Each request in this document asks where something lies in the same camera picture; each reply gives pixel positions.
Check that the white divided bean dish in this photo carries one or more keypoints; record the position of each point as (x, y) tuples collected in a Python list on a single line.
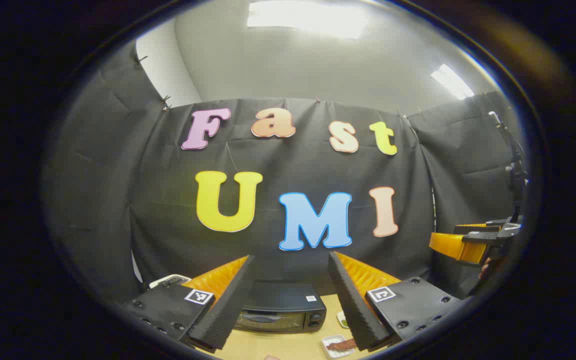
[(342, 320)]

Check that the ceiling light panel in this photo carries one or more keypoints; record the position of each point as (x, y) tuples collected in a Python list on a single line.
[(450, 82)]

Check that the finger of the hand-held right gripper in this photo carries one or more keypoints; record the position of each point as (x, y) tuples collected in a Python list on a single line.
[(453, 246), (473, 228)]

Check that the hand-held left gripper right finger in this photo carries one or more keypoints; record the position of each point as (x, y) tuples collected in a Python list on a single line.
[(350, 305)]

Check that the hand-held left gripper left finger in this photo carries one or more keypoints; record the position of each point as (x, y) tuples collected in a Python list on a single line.
[(228, 305)]

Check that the white rectangular plate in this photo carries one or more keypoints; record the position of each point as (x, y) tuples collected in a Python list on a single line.
[(329, 352)]

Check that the black electric oven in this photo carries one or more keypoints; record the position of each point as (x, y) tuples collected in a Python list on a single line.
[(280, 307)]

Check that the black backdrop cloth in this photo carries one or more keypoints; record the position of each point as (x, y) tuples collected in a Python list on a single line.
[(293, 165)]

